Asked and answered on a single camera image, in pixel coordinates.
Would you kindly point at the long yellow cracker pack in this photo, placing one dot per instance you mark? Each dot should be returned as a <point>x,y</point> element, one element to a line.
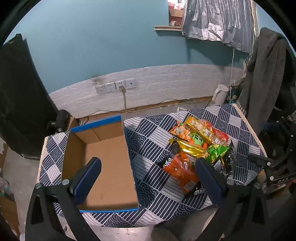
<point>196,125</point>

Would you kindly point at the blue white patterned tablecloth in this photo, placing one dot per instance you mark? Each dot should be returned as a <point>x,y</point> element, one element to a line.
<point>160,196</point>

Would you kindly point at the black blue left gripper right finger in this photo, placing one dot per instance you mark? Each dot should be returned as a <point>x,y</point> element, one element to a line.
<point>242,211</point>

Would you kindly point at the orange black snack bag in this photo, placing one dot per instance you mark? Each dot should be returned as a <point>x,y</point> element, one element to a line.
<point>179,167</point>

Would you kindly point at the dark hanging clothes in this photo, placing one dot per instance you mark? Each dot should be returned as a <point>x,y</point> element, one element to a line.
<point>270,74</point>

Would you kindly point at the black white snack bag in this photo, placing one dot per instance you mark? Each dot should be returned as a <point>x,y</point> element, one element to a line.
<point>224,164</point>

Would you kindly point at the white electric kettle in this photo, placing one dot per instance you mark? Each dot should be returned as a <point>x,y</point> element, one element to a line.
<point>220,94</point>

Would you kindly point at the red prawn cracker bag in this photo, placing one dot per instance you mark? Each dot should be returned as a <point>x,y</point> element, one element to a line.
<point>218,135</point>

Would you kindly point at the cardboard box with blue rim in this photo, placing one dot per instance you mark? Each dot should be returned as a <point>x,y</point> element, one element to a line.
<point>110,185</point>

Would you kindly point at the orange green snack bag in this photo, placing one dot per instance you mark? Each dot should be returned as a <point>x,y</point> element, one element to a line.
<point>184,132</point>

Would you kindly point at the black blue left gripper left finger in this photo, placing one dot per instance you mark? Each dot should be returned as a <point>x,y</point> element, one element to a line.
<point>42,222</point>

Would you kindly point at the long gold chip pack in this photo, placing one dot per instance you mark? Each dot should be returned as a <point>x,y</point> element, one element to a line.
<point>190,149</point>

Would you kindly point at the silver foil curtain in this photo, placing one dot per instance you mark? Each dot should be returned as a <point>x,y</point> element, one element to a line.
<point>229,22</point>

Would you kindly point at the white wall socket strip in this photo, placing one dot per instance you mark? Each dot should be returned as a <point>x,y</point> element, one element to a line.
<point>115,86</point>

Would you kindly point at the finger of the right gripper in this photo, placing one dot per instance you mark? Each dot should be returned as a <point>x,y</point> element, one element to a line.
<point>260,161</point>

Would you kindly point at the wooden window sill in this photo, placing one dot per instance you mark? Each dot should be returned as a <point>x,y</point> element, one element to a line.
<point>167,28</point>

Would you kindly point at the black speaker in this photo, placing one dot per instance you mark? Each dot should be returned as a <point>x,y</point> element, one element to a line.
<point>61,122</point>

